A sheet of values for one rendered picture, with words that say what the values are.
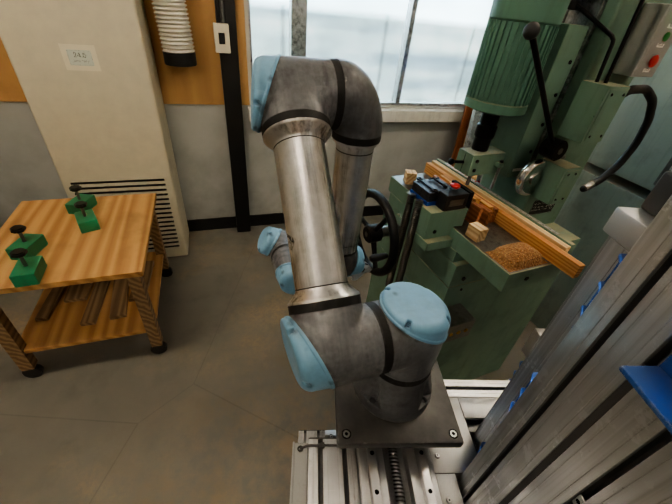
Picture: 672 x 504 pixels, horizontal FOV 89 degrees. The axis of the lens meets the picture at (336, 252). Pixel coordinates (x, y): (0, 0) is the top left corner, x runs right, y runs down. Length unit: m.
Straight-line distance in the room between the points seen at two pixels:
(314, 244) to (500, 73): 0.76
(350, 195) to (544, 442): 0.51
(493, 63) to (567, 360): 0.82
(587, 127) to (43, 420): 2.13
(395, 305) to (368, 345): 0.07
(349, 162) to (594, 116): 0.75
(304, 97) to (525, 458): 0.60
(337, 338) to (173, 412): 1.26
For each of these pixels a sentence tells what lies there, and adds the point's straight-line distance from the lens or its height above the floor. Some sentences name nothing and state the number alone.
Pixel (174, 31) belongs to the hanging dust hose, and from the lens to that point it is 2.05.
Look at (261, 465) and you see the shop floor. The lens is 1.52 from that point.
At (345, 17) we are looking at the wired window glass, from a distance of 2.43.
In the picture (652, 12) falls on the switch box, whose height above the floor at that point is 1.46.
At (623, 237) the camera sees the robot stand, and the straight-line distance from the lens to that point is 0.51.
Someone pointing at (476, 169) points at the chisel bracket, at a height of 1.02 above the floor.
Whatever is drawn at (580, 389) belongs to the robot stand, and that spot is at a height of 1.10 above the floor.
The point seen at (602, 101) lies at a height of 1.26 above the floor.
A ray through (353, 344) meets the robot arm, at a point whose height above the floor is 1.03.
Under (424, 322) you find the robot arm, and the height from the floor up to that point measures 1.05.
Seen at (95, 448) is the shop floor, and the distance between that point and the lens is 1.71.
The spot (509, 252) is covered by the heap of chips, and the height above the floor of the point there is 0.93.
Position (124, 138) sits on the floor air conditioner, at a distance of 2.08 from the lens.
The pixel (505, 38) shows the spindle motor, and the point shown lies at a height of 1.38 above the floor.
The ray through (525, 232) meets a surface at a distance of 1.11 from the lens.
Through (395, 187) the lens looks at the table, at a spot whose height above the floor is 0.87.
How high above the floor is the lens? 1.42
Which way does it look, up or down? 36 degrees down
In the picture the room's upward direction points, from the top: 6 degrees clockwise
